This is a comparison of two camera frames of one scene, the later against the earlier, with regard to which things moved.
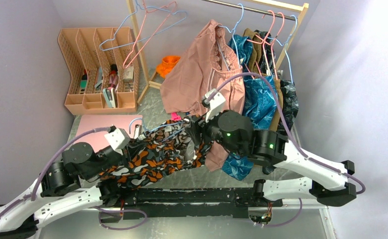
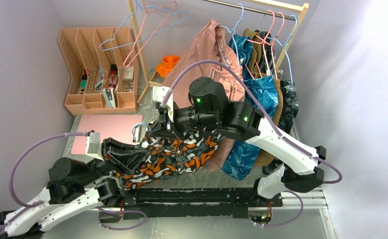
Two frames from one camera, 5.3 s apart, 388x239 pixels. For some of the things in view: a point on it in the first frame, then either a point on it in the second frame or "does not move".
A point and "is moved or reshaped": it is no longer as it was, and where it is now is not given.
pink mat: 97,141 does not move
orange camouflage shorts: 172,146 does not move
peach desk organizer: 105,64 does not move
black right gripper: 198,124 → 162,129
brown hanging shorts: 254,61 does not move
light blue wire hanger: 141,118 is moved or reshaped
